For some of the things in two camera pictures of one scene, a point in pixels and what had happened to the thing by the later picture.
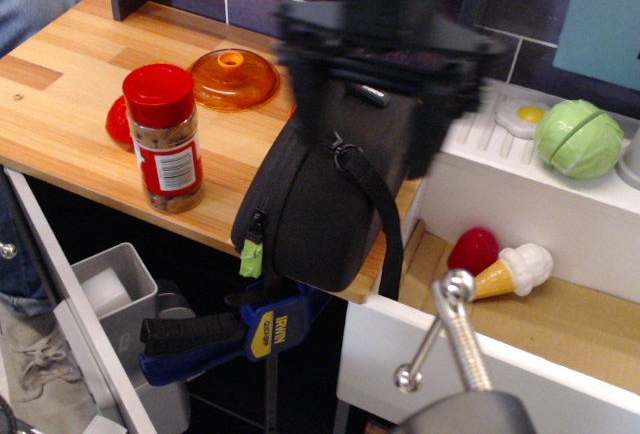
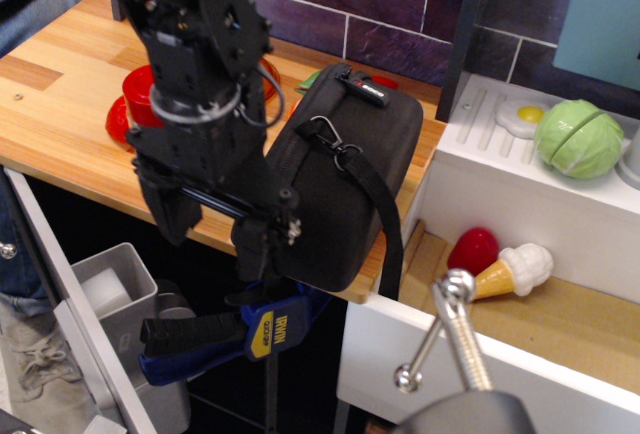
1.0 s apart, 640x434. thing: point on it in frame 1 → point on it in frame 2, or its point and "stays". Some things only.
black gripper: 319,41 → 214,135
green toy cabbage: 578,139 stays
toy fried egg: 521,116 stays
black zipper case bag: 305,219 stays
